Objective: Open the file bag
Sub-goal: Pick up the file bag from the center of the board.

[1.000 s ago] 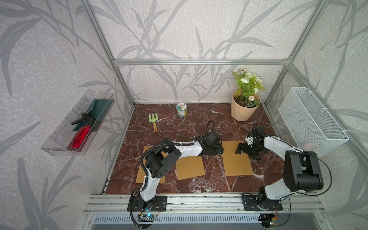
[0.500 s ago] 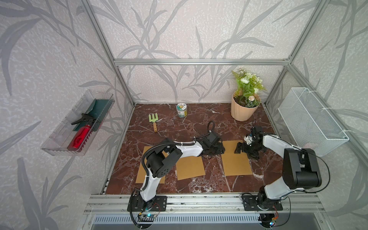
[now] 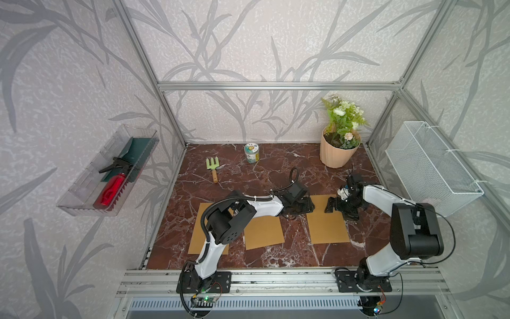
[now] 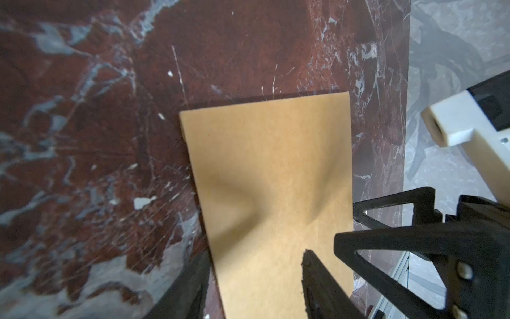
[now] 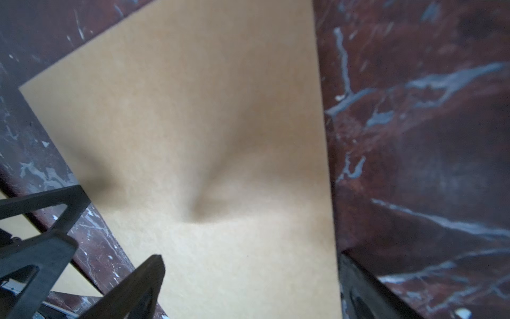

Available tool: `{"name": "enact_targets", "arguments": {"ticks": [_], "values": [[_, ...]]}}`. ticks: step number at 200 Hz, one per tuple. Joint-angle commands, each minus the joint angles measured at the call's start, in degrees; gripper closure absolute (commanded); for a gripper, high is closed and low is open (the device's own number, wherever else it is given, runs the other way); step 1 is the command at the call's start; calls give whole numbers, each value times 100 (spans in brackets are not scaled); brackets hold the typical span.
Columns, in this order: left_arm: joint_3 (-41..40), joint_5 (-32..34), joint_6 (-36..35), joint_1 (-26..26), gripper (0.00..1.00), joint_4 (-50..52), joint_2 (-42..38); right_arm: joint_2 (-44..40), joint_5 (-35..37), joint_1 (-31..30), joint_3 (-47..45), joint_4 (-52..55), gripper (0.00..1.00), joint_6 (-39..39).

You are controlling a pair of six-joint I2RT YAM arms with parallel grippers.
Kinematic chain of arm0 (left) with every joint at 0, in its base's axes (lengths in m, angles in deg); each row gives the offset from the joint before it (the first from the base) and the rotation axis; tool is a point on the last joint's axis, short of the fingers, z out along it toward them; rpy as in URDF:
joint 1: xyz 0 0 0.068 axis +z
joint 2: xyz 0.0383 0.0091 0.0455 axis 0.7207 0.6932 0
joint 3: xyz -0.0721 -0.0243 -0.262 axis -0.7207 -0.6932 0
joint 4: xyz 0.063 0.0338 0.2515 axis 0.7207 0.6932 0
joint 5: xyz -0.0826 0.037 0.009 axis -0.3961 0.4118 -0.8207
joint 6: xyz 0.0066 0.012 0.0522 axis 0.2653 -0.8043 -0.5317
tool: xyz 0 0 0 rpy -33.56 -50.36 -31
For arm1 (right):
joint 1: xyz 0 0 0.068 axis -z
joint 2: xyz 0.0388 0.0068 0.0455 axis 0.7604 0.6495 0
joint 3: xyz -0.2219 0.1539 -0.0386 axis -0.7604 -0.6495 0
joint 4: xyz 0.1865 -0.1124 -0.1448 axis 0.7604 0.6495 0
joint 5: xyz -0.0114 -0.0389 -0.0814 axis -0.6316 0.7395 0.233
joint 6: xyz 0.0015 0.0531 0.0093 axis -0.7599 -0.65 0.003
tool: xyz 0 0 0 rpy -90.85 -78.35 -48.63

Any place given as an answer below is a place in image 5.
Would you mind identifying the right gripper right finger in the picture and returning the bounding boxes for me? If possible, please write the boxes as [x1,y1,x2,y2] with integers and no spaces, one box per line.
[338,253,422,319]

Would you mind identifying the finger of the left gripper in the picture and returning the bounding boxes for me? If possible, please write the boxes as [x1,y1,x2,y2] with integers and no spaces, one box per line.
[0,184,92,319]

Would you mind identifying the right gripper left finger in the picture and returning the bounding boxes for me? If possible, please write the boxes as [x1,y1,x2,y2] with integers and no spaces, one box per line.
[80,255,165,319]

